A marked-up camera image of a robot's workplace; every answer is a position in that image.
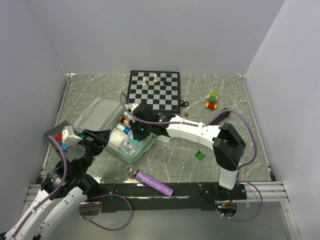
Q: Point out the purple glitter microphone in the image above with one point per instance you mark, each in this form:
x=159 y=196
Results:
x=148 y=180

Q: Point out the alcohol wipe sachets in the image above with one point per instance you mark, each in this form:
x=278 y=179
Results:
x=128 y=148

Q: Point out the white gauze pad packet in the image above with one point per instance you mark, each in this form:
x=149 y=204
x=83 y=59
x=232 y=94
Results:
x=116 y=138

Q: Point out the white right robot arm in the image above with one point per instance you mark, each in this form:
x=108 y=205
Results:
x=226 y=143

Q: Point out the brown orange syrup bottle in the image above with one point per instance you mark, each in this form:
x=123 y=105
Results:
x=124 y=121

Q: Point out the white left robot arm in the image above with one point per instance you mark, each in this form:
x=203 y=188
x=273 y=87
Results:
x=64 y=187

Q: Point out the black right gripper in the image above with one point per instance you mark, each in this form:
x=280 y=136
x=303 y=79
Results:
x=136 y=135

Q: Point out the black white chessboard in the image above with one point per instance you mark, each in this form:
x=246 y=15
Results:
x=161 y=98

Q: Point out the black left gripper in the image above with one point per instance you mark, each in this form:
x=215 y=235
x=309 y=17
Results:
x=101 y=139

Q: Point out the clear plaster strip packet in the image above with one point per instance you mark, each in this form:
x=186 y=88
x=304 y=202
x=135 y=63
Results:
x=163 y=138

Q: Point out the white medicine bottle green label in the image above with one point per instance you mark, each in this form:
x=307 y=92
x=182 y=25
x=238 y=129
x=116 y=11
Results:
x=126 y=115

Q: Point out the blue lego brick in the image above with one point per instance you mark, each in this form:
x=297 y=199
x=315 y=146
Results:
x=65 y=147

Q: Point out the cream chess pawn left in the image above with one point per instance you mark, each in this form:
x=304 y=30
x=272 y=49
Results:
x=144 y=81

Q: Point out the mint green medicine case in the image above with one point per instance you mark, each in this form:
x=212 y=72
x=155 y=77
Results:
x=102 y=114

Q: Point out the black binder clip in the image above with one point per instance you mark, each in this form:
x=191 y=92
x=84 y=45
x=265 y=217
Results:
x=184 y=104

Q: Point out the grey lego baseplate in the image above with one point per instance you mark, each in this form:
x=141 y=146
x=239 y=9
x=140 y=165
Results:
x=56 y=132

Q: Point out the green plastic clip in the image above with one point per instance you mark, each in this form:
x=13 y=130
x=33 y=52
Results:
x=199 y=155

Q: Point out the colourful toy block car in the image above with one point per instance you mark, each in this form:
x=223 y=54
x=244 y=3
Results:
x=212 y=101

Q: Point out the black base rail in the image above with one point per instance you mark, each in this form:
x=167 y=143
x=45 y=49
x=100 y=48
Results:
x=114 y=197

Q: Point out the cream chess pawn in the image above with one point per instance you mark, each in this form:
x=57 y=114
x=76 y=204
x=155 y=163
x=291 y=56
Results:
x=144 y=81
x=155 y=79

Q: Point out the black tube orange cap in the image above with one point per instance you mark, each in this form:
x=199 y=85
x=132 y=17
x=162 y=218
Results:
x=225 y=114

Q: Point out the blue white bandage roll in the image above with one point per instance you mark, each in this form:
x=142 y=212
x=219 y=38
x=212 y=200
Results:
x=124 y=129

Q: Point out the cream chess pawn right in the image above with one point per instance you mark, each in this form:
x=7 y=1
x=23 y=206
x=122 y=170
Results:
x=155 y=79

